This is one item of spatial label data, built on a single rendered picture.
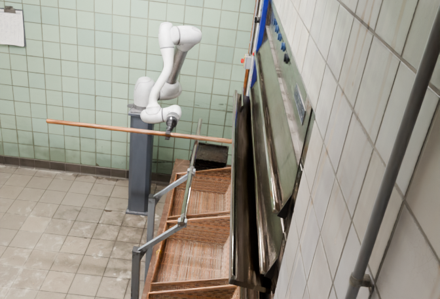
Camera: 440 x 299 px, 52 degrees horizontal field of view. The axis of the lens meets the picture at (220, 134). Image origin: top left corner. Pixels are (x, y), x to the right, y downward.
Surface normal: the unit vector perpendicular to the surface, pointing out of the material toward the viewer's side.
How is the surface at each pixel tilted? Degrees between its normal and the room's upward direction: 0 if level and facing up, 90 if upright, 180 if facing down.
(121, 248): 0
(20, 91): 90
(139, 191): 90
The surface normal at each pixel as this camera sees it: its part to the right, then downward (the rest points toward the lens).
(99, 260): 0.11, -0.89
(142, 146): -0.03, 0.45
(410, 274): -0.99, -0.11
